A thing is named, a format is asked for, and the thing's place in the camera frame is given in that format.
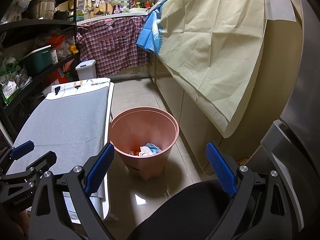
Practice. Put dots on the green storage box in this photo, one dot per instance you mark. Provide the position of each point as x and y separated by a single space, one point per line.
37 61

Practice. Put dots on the grey ironing board table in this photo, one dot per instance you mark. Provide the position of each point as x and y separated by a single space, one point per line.
62 125

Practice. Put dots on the clear tape strip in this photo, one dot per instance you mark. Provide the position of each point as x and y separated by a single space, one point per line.
277 2

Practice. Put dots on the orange plastic bag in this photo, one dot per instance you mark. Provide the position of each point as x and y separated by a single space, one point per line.
135 153

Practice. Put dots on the beige kitchen cabinet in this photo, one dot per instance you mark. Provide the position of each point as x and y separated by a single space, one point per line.
190 110

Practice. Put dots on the white lidded bin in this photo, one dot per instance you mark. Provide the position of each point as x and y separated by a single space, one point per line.
87 71

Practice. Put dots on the black spice rack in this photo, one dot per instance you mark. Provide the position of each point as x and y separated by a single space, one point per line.
142 3

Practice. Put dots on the pink plastic bin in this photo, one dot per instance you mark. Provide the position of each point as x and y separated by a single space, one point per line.
130 135

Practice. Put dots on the white tissue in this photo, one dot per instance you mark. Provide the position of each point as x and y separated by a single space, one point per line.
144 152

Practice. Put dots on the white printed paper cup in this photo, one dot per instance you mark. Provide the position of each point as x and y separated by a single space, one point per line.
55 57

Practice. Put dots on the black chair seat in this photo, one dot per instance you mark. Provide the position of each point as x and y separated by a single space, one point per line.
180 210

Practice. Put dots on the metal faucet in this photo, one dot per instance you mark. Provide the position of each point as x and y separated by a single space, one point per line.
102 0

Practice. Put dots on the yellow figurine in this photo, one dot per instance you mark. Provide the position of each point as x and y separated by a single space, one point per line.
73 49

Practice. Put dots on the hanging kitchen utensils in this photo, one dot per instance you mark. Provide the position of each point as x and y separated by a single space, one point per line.
86 2

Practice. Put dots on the beige cloth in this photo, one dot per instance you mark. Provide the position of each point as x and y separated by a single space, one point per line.
212 42

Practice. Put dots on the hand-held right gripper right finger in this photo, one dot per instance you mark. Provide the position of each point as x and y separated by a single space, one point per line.
221 170

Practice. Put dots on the pink doll figurine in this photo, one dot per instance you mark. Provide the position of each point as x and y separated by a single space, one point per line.
116 10

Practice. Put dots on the red crumpled bag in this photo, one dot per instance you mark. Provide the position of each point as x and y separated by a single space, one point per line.
57 42

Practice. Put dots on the steel pot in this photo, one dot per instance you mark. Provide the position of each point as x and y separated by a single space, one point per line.
43 5

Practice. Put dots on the green printed package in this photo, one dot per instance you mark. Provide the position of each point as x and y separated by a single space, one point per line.
8 90

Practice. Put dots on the blue face mask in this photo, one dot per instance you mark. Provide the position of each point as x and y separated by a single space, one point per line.
155 148

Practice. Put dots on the blue printed cloth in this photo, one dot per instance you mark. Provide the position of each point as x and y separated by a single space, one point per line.
147 37

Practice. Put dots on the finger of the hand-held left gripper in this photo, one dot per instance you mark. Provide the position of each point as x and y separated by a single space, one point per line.
22 147
42 161

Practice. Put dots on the black pot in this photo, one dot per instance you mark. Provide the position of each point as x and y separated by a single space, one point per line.
61 15

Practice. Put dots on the red plaid shirt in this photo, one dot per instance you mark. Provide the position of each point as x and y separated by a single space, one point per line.
112 47

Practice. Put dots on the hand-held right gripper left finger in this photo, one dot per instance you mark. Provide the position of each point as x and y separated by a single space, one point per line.
100 170

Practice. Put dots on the white kitchen counter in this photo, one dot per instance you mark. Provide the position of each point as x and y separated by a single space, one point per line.
112 15

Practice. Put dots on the white printed table cover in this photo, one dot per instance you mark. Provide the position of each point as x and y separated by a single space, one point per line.
67 86

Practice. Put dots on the black shelf rack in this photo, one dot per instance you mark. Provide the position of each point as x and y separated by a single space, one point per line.
37 22

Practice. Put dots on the red printed carton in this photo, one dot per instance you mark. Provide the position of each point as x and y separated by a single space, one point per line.
63 75

